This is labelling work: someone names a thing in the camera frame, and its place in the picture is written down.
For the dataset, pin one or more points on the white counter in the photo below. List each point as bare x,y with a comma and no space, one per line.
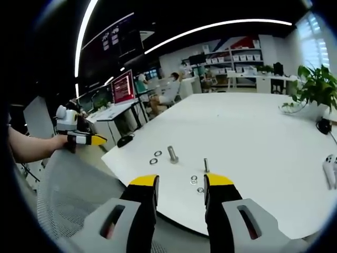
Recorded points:
263,79

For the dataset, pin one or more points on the white game controller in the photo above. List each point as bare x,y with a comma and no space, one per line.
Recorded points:
330,171

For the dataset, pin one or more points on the white office desk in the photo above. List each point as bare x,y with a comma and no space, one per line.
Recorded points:
116,113

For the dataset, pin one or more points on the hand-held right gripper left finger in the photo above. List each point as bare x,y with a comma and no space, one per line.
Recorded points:
137,210

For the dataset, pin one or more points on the thick threaded stud bolt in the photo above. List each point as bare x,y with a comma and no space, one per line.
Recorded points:
172,154

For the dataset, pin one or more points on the black office chair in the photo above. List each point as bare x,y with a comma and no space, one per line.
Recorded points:
277,76

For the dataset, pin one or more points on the red-lit computer monitor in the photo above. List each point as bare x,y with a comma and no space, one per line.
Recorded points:
122,88

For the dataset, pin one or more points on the dark wall screen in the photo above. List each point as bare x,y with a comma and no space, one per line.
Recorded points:
110,42

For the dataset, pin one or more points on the large metal washer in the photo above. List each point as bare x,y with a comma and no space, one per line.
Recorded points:
155,153
150,161

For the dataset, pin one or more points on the long ceiling light strip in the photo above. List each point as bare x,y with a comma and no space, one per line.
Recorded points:
81,34
210,29

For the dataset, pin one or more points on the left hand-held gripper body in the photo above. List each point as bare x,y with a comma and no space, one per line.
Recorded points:
67,120

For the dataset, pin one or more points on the white panel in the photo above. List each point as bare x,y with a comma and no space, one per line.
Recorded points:
38,116

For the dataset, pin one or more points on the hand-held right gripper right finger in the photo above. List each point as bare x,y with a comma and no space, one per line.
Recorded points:
223,210

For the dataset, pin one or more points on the shelf with white bins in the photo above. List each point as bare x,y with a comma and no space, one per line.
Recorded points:
234,63

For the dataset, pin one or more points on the green potted plant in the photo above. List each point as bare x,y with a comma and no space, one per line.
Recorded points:
318,84

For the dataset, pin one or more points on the white mesh chair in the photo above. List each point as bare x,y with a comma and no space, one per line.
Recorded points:
65,189

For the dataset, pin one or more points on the black computer mouse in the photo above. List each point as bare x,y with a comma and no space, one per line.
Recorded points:
125,141

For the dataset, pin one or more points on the thin threaded stud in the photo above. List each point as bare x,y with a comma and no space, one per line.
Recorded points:
206,165

